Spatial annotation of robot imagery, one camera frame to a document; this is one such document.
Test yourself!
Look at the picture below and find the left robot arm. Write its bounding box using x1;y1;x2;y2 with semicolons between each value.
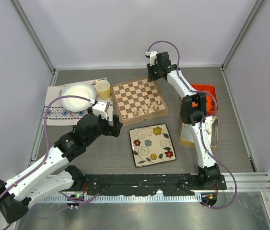
0;114;123;224

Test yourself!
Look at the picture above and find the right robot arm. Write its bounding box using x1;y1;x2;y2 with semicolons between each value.
145;51;221;189

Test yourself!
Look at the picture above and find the wooden chessboard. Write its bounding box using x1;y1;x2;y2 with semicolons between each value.
111;78;169;125

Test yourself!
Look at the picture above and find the floral square plate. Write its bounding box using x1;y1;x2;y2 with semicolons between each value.
129;124;176;168

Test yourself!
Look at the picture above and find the yellow mug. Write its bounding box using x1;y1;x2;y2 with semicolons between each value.
95;80;111;100

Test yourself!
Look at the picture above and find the white round bowl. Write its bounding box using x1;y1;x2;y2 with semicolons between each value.
60;83;96;112

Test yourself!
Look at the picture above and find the patterned placemat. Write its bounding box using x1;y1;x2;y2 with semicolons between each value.
43;78;107;126

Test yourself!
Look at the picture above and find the orange plastic box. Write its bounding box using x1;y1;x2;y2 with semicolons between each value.
191;84;217;115

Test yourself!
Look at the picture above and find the gold metal tin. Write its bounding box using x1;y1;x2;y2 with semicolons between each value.
180;116;219;148

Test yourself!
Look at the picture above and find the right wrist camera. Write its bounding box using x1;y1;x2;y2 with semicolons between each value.
145;51;158;66

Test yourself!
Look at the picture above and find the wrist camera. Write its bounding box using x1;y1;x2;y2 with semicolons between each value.
145;51;158;66
92;100;109;120

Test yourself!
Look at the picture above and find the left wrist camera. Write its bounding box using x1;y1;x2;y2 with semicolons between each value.
92;100;109;120

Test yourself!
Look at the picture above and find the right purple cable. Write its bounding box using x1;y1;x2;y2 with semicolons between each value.
145;40;238;209

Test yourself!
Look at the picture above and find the purple cable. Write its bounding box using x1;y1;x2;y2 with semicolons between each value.
0;95;96;230
145;40;238;209

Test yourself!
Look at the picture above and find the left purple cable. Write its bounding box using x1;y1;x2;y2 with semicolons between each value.
0;95;96;230

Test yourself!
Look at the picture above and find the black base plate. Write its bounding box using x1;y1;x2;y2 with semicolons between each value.
53;172;228;196

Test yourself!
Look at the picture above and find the white slotted cable duct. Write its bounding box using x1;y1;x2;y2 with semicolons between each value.
39;193;201;204

